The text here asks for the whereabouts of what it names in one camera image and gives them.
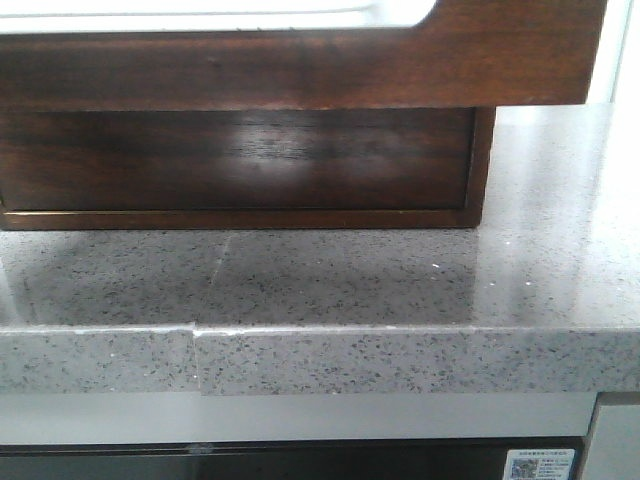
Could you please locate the dark wooden drawer cabinet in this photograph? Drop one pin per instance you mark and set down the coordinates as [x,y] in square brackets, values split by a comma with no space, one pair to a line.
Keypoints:
[466,216]

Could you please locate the white QR code sticker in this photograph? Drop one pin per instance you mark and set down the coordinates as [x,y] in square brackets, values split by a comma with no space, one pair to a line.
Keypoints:
[539,464]

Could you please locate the dark under-counter appliance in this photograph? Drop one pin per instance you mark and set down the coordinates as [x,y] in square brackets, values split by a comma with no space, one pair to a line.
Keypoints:
[331,459]

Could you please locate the dark wood drawer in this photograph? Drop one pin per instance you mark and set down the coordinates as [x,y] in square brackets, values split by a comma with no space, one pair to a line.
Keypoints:
[463,54]
[345,159]

